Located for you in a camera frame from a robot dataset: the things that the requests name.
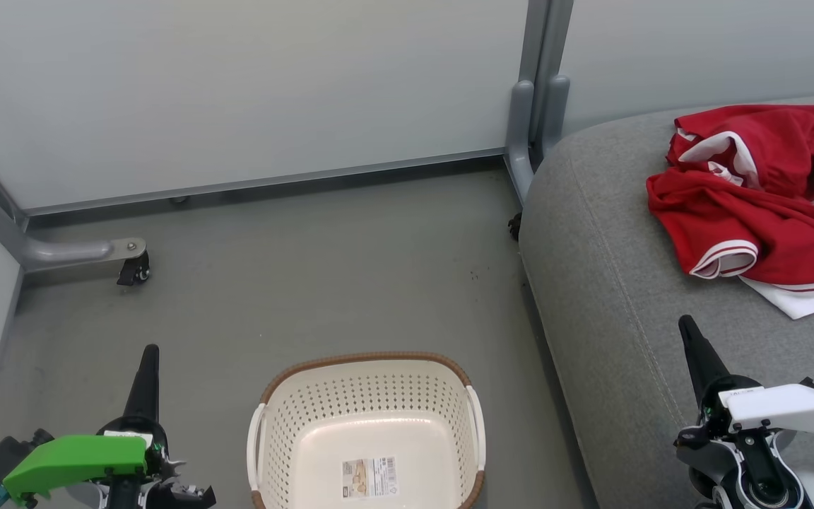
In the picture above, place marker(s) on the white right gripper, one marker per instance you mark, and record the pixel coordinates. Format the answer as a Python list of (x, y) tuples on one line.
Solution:
[(781, 410)]

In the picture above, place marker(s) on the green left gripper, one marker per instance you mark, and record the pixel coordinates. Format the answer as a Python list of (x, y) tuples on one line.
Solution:
[(75, 459)]

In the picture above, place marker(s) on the red garment with white trim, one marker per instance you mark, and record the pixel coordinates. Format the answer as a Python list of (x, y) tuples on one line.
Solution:
[(746, 219)]

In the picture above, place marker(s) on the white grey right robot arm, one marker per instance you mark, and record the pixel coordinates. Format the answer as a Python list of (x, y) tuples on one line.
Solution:
[(725, 459)]

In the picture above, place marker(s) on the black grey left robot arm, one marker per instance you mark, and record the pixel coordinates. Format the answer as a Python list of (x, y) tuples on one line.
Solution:
[(167, 495)]

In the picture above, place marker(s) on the cream perforated laundry basket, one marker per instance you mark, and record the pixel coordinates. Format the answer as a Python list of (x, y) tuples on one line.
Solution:
[(372, 424)]

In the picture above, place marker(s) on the black caster wheel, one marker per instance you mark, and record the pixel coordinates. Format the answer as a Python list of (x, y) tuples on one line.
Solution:
[(135, 271), (515, 226)]

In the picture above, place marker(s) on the grey fabric sofa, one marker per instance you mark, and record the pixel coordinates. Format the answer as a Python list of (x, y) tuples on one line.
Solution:
[(612, 283)]

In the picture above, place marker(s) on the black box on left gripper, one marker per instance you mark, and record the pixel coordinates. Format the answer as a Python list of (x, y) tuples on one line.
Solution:
[(1, 456)]

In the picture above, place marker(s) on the paper label sticker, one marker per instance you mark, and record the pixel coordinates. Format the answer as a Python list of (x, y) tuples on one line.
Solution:
[(368, 477)]

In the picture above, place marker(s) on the grey partition post with foot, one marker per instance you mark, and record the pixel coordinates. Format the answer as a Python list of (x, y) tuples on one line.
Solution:
[(61, 251)]

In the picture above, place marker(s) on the grey partition bottom rail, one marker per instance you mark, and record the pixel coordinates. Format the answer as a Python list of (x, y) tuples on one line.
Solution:
[(273, 182)]

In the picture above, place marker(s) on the grey double partition post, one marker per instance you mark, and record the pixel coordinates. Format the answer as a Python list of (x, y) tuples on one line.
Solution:
[(545, 71)]

